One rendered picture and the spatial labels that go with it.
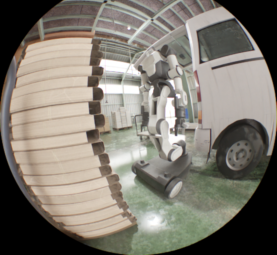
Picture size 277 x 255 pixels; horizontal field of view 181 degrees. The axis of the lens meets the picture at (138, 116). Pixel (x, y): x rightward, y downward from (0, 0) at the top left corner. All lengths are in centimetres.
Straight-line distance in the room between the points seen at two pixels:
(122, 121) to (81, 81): 531
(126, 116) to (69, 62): 548
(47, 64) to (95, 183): 43
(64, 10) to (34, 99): 226
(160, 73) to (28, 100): 90
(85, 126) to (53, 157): 16
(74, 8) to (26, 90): 215
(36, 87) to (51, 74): 7
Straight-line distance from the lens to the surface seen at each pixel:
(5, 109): 24
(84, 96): 28
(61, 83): 32
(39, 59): 42
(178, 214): 81
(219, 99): 83
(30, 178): 43
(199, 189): 97
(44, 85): 34
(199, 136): 91
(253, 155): 103
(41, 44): 50
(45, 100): 31
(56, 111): 29
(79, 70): 33
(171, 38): 152
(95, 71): 38
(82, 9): 238
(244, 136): 92
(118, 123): 547
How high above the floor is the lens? 73
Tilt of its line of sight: level
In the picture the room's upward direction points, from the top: 8 degrees counter-clockwise
